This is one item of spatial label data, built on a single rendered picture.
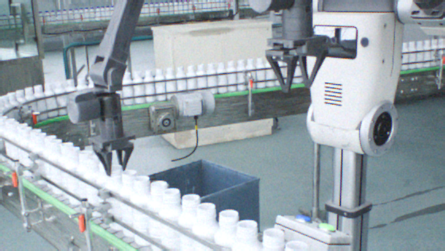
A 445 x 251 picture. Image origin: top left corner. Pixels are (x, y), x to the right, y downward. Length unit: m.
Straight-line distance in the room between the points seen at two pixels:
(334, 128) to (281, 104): 1.66
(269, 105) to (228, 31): 2.40
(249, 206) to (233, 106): 1.28
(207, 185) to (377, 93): 0.83
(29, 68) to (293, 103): 3.99
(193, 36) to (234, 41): 0.44
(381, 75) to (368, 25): 0.14
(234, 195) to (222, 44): 3.77
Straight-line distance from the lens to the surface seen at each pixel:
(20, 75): 6.55
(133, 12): 1.32
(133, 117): 2.88
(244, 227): 1.03
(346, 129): 1.53
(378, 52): 1.48
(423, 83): 3.81
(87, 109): 1.27
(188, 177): 2.06
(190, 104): 2.79
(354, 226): 1.68
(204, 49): 5.40
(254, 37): 5.61
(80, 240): 1.57
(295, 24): 1.02
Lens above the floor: 1.59
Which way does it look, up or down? 18 degrees down
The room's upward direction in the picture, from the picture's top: 4 degrees counter-clockwise
